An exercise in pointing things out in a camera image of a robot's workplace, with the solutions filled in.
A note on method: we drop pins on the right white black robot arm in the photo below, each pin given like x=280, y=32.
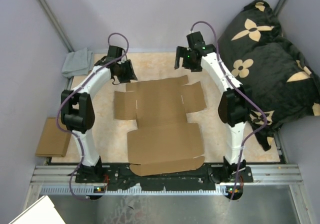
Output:
x=233, y=108

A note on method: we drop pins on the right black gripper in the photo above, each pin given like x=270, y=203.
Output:
x=182, y=53

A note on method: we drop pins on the brown cardboard box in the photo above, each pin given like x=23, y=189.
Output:
x=164, y=141

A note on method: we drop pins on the white sheet corner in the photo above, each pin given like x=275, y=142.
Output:
x=43, y=211

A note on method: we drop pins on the aluminium rail frame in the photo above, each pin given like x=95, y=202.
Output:
x=58, y=179

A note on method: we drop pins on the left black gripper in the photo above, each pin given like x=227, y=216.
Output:
x=129, y=75

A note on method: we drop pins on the small flat cardboard box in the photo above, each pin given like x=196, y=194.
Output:
x=53, y=142

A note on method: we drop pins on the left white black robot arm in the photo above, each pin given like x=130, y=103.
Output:
x=77, y=112

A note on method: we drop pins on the black floral pillow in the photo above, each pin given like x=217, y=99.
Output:
x=284, y=87

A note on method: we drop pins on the grey folded cloth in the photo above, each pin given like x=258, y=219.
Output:
x=78, y=63

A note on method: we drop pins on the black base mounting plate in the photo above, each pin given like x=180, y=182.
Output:
x=118, y=176

